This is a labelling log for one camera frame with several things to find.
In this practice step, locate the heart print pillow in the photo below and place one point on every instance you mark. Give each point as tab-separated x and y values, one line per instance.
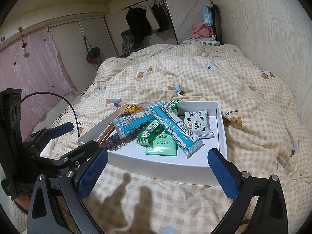
202	41

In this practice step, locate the cow print biscuit packet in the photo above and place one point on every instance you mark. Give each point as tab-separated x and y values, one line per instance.
197	124

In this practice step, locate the white cardboard box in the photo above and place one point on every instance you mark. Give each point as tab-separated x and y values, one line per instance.
158	167

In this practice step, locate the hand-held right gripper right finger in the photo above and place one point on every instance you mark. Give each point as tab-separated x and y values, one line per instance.
223	173

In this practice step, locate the pink lace curtain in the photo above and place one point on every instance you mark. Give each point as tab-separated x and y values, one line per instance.
31	65

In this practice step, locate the pink towel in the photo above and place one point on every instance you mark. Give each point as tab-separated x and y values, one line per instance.
201	29

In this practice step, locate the clothes rail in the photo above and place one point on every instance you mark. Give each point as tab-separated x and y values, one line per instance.
146	1

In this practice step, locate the white hanging garment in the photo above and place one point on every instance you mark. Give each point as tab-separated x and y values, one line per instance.
152	19

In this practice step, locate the blue striped snack packet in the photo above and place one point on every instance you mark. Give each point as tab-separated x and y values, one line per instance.
131	123
175	124

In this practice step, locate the black hanging clothes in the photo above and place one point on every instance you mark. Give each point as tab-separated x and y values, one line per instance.
159	17

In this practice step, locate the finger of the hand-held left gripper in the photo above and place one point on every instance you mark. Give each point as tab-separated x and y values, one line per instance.
61	129
80	151

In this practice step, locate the green striped snack packet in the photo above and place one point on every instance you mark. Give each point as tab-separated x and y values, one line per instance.
174	102
148	132

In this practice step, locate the mint green packet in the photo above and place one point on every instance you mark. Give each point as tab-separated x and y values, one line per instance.
162	147

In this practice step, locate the small bread packet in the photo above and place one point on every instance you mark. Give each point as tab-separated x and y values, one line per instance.
131	108

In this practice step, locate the person's left forearm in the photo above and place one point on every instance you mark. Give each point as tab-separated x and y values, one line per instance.
18	213

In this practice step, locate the black white striped bag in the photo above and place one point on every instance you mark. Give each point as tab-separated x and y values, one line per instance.
126	43

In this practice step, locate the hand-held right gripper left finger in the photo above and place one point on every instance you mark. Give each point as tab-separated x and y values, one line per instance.
92	173

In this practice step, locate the black hanging jacket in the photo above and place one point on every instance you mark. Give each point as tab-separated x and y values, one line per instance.
137	25

